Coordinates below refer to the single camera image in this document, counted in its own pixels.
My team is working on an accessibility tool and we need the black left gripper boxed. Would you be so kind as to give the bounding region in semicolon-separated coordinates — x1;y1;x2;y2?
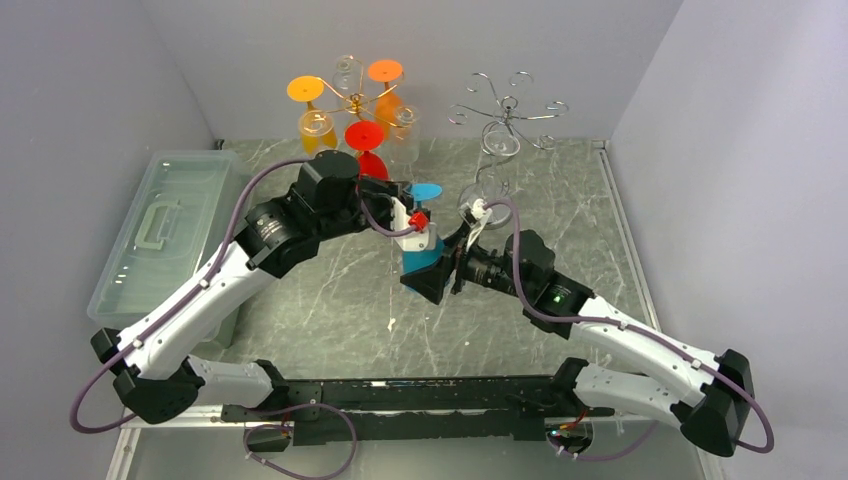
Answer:
317;174;414;242

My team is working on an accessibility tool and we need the aluminium rail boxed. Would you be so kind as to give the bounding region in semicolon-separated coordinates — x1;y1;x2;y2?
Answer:
133;404;577;428

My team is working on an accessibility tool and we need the clear wine glass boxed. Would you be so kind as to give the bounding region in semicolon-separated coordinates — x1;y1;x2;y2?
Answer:
475;126;521;202
388;105;421;165
331;55;362;97

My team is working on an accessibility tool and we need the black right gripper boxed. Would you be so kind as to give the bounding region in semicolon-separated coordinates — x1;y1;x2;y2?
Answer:
401;220;532;303

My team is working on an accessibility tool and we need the yellow plastic wine glass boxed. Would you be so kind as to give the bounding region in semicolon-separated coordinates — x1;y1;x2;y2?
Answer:
286;75;338;157

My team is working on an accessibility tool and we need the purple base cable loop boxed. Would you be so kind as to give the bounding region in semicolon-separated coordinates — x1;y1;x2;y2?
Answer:
242;393;362;478

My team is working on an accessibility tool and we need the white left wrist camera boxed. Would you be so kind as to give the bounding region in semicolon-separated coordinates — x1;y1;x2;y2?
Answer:
390;198;437;253

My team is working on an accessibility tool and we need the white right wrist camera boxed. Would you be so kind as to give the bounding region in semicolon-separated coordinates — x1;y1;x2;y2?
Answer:
458;198;492;250

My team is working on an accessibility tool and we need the blue plastic wine glass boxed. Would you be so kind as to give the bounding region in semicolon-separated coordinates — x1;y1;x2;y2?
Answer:
402;183;444;275

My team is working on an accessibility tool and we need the chrome wire glass rack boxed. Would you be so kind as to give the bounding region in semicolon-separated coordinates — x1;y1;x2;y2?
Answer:
447;72;570;206

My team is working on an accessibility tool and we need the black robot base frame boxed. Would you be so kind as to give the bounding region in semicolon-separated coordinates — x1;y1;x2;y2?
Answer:
238;375;613;446

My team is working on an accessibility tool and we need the clear plastic storage bin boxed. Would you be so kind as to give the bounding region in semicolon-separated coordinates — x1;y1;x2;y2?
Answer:
87;150;251;330

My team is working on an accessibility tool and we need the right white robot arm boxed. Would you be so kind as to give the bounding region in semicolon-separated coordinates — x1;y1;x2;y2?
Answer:
395;227;762;457

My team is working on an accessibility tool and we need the gold wire rack wooden base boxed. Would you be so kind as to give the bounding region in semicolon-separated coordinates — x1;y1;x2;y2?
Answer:
323;57;410;122

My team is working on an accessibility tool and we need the orange plastic wine glass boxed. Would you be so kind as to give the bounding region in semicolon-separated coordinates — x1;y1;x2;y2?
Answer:
367;59;404;138

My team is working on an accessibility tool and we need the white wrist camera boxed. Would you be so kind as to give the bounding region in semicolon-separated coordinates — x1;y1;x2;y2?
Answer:
390;198;437;253
458;198;492;250

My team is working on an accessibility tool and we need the red plastic wine glass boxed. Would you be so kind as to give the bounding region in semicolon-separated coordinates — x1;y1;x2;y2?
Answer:
344;120;390;181

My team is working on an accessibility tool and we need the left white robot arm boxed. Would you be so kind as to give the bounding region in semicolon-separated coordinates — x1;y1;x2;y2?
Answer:
91;150;417;424

